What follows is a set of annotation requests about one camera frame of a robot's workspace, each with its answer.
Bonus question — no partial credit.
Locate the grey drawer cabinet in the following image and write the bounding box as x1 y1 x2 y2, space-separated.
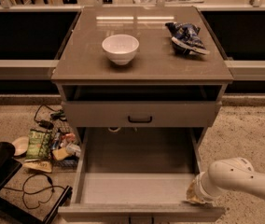
50 6 235 142

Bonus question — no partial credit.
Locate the blue can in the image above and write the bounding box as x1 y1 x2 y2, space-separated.
50 132 61 150

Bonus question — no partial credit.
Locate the black power adapter cable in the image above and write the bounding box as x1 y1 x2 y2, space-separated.
33 104 67 131

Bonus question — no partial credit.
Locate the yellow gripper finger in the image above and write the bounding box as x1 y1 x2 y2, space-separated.
186 179 204 204

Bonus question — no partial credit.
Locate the white plate on floor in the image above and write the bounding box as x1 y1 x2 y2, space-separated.
12 136 29 156

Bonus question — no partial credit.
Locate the grey top drawer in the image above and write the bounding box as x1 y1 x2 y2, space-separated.
62 101 221 127

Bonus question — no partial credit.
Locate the black chair base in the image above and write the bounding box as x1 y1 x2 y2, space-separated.
0 142 72 224

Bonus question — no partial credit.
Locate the black cable on floor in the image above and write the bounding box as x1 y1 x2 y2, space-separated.
2 172 66 210

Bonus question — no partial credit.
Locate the grey drawer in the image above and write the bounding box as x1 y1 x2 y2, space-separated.
62 101 221 127
59 127 225 224

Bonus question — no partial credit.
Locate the blue chip bag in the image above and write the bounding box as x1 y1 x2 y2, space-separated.
165 22 210 55

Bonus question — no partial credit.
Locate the yellow sponge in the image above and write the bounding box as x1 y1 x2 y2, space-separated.
52 147 71 161

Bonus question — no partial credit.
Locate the white bowl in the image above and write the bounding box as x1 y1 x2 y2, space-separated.
102 35 139 65

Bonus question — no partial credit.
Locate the yellow snack bag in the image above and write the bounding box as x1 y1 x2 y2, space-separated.
23 161 52 173

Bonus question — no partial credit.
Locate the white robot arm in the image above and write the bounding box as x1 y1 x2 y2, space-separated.
187 158 265 203

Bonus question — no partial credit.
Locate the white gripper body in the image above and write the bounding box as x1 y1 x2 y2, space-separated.
194 172 220 203

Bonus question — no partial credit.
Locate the green chip bag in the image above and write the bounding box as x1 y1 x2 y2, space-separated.
26 129 51 161

